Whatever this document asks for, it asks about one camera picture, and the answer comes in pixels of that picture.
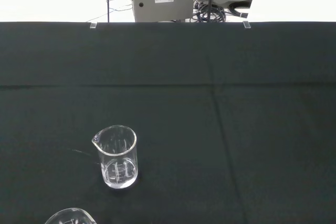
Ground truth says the black bench cloth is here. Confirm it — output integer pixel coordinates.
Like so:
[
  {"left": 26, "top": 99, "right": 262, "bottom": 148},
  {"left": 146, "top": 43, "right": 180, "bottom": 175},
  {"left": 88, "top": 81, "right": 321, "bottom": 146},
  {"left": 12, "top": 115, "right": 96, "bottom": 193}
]
[{"left": 0, "top": 21, "right": 336, "bottom": 224}]

